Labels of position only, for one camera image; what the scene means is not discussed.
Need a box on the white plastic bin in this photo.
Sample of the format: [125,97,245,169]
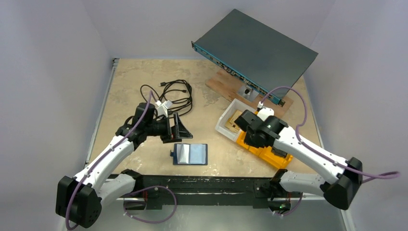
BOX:
[215,99,255,142]

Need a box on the metal stand bracket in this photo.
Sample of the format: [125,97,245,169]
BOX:
[237,84,259,102]

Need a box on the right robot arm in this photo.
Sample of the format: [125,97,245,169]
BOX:
[234,110,363,210]

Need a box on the gold cards stack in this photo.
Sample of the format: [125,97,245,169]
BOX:
[225,110,242,133]

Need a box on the black coiled cable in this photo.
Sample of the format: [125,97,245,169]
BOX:
[140,79,193,119]

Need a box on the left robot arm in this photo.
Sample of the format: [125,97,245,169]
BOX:
[55,102,193,231]

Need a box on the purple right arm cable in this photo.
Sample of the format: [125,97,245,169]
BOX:
[257,86,401,181]

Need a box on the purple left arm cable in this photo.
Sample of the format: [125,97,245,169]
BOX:
[64,90,160,231]

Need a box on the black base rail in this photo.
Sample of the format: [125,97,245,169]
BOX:
[123,169,300,212]

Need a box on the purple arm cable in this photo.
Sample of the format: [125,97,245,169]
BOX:
[64,90,160,231]
[257,86,401,181]

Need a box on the aluminium table frame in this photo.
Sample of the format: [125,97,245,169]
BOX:
[89,59,340,218]

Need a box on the blue network switch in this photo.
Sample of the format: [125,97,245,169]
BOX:
[191,9,318,106]

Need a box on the wooden board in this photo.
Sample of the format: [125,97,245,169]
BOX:
[205,69,293,118]

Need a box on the yellow plastic bin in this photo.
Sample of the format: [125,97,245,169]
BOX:
[236,130,293,169]

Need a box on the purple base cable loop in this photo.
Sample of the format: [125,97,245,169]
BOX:
[122,186,178,224]

